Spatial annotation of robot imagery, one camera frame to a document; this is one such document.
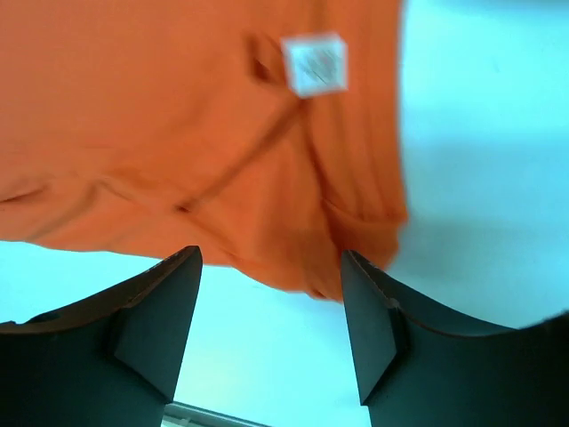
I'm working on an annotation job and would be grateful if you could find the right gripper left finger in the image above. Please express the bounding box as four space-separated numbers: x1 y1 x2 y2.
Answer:
1 246 203 427

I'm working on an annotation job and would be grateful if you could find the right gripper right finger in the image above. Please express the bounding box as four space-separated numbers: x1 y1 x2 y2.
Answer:
341 251 568 427

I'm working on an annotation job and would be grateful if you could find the orange t shirt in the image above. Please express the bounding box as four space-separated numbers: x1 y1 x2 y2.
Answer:
1 1 407 301

